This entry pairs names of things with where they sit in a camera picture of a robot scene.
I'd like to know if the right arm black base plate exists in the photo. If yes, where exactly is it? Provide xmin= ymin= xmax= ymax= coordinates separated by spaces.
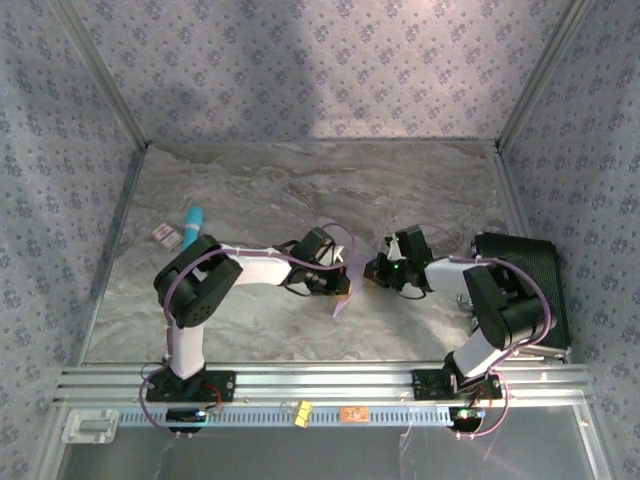
xmin=412 ymin=368 xmax=503 ymax=401

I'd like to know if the black controller board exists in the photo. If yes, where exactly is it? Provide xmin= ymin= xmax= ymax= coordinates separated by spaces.
xmin=166 ymin=407 xmax=209 ymax=434
xmin=448 ymin=406 xmax=486 ymax=431

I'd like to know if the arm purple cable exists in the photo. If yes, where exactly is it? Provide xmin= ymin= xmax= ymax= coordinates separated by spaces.
xmin=424 ymin=223 xmax=556 ymax=440
xmin=137 ymin=222 xmax=357 ymax=441

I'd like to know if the small red white card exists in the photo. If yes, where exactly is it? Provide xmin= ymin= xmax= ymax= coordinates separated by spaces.
xmin=151 ymin=223 xmax=179 ymax=247

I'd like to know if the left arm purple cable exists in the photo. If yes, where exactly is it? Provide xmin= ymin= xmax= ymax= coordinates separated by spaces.
xmin=137 ymin=222 xmax=357 ymax=441

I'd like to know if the aluminium frame side rail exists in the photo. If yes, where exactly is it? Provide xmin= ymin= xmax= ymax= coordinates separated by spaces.
xmin=492 ymin=142 xmax=531 ymax=239
xmin=77 ymin=144 xmax=151 ymax=366

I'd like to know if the white plastic bracket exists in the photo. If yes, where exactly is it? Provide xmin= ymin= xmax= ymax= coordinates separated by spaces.
xmin=62 ymin=408 xmax=120 ymax=445

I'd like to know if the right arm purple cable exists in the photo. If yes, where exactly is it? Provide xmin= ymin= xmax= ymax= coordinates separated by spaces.
xmin=424 ymin=223 xmax=556 ymax=440

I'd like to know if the right black controller board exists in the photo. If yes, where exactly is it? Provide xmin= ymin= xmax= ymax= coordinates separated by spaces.
xmin=448 ymin=406 xmax=486 ymax=431

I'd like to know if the lavender cloth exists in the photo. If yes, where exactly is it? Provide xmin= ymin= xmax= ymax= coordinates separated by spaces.
xmin=332 ymin=252 xmax=374 ymax=319

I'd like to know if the left black controller board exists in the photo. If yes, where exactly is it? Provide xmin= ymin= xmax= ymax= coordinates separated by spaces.
xmin=166 ymin=407 xmax=209 ymax=434

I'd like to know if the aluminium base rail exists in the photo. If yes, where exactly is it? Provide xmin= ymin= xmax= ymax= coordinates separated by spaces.
xmin=53 ymin=363 xmax=591 ymax=406

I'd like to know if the slotted grey cable duct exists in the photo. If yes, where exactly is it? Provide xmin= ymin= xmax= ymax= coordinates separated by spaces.
xmin=117 ymin=405 xmax=454 ymax=427

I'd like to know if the aluminium frame post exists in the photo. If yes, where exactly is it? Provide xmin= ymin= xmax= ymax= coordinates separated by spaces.
xmin=49 ymin=0 xmax=151 ymax=149
xmin=497 ymin=0 xmax=596 ymax=149

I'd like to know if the black ribbed case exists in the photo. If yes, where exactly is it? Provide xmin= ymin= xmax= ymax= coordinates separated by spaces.
xmin=472 ymin=232 xmax=573 ymax=364

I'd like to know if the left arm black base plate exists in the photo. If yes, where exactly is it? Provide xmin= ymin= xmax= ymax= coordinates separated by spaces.
xmin=144 ymin=369 xmax=237 ymax=404

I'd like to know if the yellow connector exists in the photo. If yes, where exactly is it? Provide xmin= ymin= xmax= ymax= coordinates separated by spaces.
xmin=291 ymin=399 xmax=314 ymax=429

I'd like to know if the teal cylinder tube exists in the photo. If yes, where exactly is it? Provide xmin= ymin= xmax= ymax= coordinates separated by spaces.
xmin=182 ymin=207 xmax=206 ymax=251

